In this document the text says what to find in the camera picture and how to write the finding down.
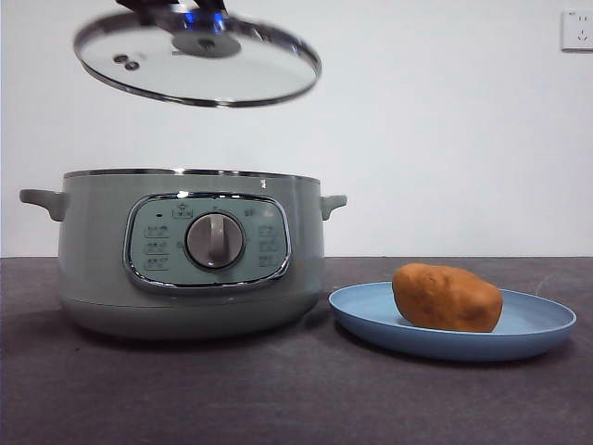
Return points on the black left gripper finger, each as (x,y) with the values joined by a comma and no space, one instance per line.
(212,6)
(134,4)

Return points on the glass lid with green knob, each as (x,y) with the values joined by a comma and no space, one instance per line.
(204,69)

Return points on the brown potato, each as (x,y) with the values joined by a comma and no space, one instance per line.
(445,299)

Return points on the pale green electric steamer pot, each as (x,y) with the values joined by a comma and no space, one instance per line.
(92,259)

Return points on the blue round plate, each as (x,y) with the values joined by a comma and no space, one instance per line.
(366,310)

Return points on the white wall socket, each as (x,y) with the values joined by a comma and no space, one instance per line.
(578,30)

